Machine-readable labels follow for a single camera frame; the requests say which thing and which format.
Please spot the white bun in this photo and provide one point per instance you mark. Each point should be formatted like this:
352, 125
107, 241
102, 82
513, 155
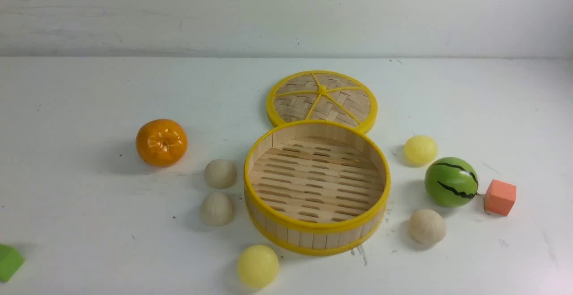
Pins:
217, 209
220, 173
427, 227

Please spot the green toy watermelon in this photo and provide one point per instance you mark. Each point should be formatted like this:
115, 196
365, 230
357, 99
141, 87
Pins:
451, 182

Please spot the green foam block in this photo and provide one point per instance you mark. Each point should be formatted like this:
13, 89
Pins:
10, 261

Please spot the yellow bun front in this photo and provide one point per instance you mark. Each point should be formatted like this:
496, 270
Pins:
258, 266

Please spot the yellow-rimmed woven steamer lid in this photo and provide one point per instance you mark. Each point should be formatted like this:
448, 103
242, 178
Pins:
322, 95

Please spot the yellow bun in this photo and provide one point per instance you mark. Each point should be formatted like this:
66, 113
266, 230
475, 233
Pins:
420, 150
258, 266

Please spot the yellow-rimmed bamboo steamer tray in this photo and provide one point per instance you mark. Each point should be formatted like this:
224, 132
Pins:
316, 187

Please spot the orange foam cube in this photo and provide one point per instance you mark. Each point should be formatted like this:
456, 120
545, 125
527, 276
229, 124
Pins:
500, 198

